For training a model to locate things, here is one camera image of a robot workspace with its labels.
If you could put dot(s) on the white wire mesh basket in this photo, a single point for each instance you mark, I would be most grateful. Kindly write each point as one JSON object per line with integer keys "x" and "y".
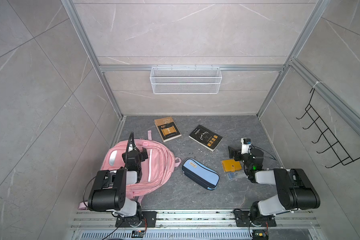
{"x": 185, "y": 80}

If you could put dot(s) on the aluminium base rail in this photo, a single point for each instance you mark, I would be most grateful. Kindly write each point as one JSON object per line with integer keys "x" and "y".
{"x": 196, "y": 219}

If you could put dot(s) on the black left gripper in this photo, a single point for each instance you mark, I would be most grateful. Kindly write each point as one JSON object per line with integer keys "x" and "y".
{"x": 141, "y": 154}

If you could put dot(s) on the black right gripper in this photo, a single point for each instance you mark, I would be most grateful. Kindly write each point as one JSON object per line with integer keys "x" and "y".
{"x": 237, "y": 153}

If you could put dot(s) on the clear plastic eraser box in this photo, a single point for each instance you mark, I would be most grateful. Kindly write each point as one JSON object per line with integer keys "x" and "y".
{"x": 236, "y": 175}

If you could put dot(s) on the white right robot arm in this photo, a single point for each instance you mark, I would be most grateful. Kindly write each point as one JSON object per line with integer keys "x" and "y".
{"x": 294, "y": 189}

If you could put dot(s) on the black book yellow lettering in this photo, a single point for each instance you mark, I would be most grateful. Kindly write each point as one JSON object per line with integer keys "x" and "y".
{"x": 205, "y": 137}

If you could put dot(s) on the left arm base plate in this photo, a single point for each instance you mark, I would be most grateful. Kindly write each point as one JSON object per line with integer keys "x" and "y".
{"x": 140, "y": 220}

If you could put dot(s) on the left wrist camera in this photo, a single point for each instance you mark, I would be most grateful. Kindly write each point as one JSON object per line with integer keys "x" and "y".
{"x": 132, "y": 147}

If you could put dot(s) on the blue pencil case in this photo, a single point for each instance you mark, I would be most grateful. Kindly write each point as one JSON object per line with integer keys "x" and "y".
{"x": 200, "y": 174}

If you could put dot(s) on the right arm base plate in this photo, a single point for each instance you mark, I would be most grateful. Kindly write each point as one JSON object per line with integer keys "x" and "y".
{"x": 247, "y": 218}

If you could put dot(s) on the brown and black book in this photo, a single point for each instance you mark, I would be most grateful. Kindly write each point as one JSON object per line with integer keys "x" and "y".
{"x": 167, "y": 129}

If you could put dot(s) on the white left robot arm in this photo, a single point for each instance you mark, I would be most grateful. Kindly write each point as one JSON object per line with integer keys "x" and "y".
{"x": 109, "y": 189}

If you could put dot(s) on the pink school backpack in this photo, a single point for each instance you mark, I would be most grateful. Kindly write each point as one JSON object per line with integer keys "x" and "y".
{"x": 157, "y": 169}

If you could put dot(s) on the black wire hook rack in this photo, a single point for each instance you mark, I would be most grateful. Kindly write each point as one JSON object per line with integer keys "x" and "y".
{"x": 343, "y": 157}

